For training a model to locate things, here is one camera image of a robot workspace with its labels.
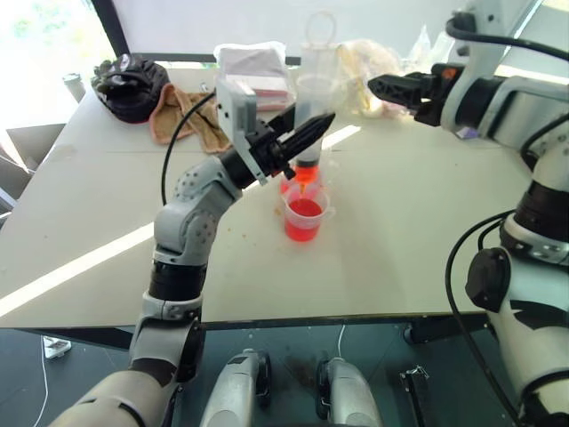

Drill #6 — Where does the small clear plastic bag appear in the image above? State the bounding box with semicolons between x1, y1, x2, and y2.
406;24;454;75

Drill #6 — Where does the thin white floor cable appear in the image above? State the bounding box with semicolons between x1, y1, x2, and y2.
41;350;51;423

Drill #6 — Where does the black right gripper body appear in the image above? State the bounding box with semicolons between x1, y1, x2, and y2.
413;61;466;130

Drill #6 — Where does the clear cup with red liquid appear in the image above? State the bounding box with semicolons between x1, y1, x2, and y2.
278;189;334;244
278;166;333;197

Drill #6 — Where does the large clear plastic syringe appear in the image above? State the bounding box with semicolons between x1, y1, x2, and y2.
291;11;341;197

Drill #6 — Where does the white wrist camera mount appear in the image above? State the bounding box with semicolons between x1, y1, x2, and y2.
214;73;268;187
442;0;541;133

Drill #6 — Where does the clear bag with yellowish contents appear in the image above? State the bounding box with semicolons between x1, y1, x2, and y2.
335;38;417;120

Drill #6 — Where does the black metal floor stand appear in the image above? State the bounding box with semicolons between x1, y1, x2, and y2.
398;364;431;427

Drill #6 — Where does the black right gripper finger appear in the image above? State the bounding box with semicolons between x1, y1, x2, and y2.
366;72;435;98
375;91;423;112

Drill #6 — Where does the silver robot leg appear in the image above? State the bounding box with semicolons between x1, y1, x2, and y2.
199;349;272;427
315;355;383;427

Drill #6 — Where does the silver right robot leg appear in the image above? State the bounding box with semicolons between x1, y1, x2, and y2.
315;355;383;427

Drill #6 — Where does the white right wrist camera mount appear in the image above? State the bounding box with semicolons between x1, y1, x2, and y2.
442;0;541;133

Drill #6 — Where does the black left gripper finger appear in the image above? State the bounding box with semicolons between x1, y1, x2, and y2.
274;113;336;162
266;105;298;135

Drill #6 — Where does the black window frame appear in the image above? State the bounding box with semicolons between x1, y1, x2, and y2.
91;0;303;67

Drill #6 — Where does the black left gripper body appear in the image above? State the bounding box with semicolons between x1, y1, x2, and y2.
245;122;298;178

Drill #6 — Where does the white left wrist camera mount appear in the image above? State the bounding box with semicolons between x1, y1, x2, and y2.
214;73;268;187

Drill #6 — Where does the black crumpled bag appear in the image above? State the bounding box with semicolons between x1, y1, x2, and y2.
92;52;172;125

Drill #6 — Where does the brown towel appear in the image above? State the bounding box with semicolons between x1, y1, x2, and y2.
149;83;232;155

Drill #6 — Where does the grey metal bottle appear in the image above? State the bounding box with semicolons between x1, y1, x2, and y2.
61;72;88;104

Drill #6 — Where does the black table frame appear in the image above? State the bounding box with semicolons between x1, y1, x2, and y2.
0;313;494;352

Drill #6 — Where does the black right arm cable loop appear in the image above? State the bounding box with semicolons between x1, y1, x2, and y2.
445;212;524;427

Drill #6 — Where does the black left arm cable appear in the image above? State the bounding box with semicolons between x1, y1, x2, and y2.
160;92;219;208

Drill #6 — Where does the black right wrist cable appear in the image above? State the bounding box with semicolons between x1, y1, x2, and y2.
445;12;569;61

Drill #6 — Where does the white power strip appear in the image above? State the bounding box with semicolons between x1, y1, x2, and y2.
42;335;72;360

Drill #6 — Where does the silver left robot leg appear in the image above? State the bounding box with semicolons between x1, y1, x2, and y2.
199;349;272;427

